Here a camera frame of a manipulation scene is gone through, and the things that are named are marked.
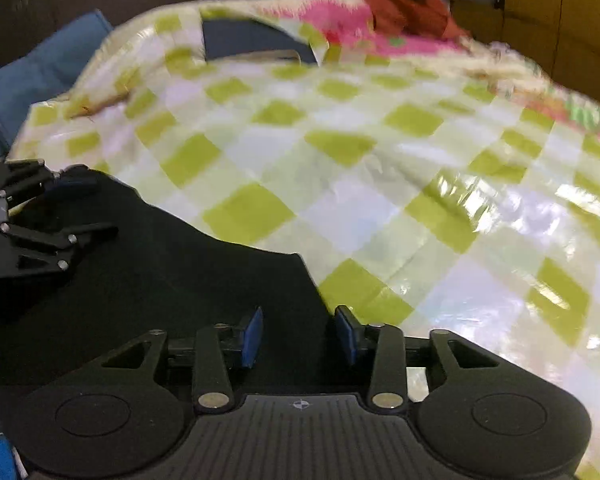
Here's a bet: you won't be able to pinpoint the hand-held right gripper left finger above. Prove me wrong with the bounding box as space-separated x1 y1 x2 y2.
100 306 264 415

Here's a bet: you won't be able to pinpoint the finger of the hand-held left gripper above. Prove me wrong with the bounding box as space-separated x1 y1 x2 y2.
0 222 118 277
0 159 98 211

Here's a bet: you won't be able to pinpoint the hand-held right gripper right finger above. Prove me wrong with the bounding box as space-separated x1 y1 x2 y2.
334 305 501 415

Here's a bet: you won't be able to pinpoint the black pants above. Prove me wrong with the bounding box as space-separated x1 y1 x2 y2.
0 170 331 401

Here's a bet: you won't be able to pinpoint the blue pillow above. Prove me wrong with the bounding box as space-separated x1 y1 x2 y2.
0 10 113 158

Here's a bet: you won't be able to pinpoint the green checkered plastic sheet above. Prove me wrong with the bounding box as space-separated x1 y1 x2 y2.
10 10 600 480

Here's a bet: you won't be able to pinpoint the dark blue cushion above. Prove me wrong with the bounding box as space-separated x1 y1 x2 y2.
201 19 321 66

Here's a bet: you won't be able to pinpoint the red-brown garment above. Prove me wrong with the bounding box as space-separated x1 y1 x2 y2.
357 0 471 41

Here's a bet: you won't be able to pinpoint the yellow wooden wardrobe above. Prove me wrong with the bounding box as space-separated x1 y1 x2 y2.
430 0 600 111

